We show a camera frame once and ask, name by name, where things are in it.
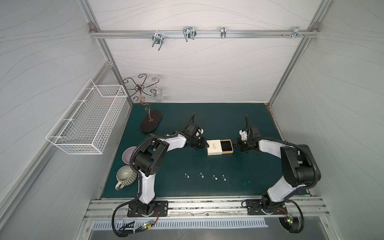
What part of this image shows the cream drawer jewelry box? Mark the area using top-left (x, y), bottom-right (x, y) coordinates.
top-left (207, 139), bottom-right (234, 156)

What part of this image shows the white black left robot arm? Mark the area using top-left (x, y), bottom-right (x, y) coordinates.
top-left (130, 122), bottom-right (209, 216)

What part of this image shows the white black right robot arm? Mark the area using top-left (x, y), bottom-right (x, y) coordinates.
top-left (236, 126), bottom-right (321, 215)

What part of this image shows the black metal jewelry stand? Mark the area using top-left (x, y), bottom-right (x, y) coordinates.
top-left (123, 74), bottom-right (163, 133)

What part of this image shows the green table mat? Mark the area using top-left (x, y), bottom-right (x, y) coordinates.
top-left (102, 103), bottom-right (283, 198)

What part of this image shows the clear glass cup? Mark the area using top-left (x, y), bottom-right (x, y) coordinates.
top-left (151, 77), bottom-right (164, 103)

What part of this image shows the purple plate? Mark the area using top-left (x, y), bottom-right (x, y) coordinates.
top-left (122, 146), bottom-right (137, 166)

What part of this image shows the green striped mug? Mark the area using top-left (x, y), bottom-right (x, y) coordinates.
top-left (115, 165), bottom-right (138, 191)

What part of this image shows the metal clamp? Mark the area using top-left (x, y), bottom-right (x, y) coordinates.
top-left (152, 33), bottom-right (164, 51)
top-left (282, 27), bottom-right (309, 39)
top-left (183, 27), bottom-right (197, 42)
top-left (221, 27), bottom-right (227, 39)

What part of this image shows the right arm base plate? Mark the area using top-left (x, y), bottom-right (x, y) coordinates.
top-left (241, 199), bottom-right (288, 216)

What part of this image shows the aluminium front rail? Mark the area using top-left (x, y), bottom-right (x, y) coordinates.
top-left (84, 195), bottom-right (330, 220)

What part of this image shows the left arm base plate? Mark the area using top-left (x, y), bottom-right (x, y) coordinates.
top-left (127, 200), bottom-right (169, 218)

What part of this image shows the white wire basket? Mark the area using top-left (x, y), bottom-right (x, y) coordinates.
top-left (46, 79), bottom-right (128, 155)

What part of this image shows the white vented cable duct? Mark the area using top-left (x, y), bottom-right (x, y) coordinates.
top-left (92, 218), bottom-right (269, 231)

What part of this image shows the aluminium crossbar rail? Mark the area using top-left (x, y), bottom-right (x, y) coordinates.
top-left (90, 29), bottom-right (320, 39)

